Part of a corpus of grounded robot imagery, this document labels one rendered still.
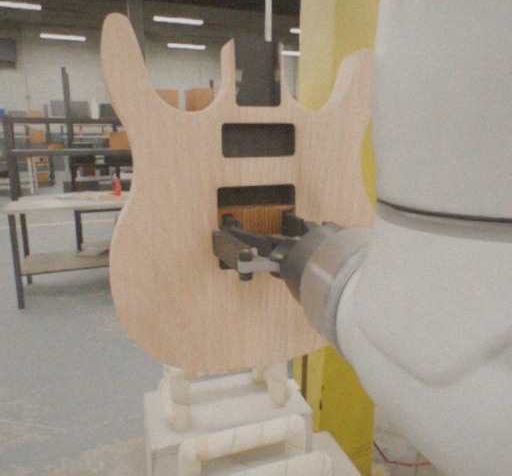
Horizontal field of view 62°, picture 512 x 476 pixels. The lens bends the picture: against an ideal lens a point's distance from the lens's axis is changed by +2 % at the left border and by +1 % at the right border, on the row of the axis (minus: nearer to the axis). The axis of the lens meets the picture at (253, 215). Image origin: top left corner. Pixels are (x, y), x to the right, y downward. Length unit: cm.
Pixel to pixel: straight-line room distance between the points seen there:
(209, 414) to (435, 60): 70
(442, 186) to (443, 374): 7
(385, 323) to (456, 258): 5
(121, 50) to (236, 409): 59
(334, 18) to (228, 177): 120
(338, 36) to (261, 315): 124
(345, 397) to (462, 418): 181
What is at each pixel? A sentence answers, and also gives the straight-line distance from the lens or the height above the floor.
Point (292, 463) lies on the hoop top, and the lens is 67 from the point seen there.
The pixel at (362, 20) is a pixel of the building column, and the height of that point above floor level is 194.
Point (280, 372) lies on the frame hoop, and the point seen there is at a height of 117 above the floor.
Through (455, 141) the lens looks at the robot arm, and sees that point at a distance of 17.
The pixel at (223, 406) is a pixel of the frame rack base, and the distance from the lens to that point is 81.
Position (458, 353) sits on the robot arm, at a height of 149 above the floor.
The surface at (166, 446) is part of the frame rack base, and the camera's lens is 75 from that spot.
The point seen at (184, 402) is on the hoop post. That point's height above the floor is 115.
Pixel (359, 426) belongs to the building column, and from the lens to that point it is 212.
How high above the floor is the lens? 158
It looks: 12 degrees down
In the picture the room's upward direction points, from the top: straight up
